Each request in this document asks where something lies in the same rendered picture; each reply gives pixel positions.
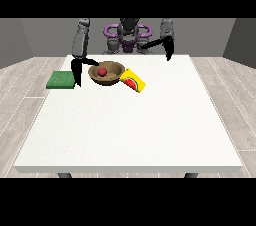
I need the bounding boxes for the green square pad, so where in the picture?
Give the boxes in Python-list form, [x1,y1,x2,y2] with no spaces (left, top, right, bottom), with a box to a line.
[45,71,76,90]

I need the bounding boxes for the brown wooden bowl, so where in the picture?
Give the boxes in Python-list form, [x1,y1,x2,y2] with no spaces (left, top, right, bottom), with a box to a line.
[87,60,127,87]

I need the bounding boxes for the yellow cup with melon print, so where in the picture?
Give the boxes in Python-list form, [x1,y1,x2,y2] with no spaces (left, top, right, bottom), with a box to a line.
[119,68,147,94]

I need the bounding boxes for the grey robot trunk purple rings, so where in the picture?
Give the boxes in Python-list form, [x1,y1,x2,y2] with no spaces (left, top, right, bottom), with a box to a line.
[102,18,154,55]

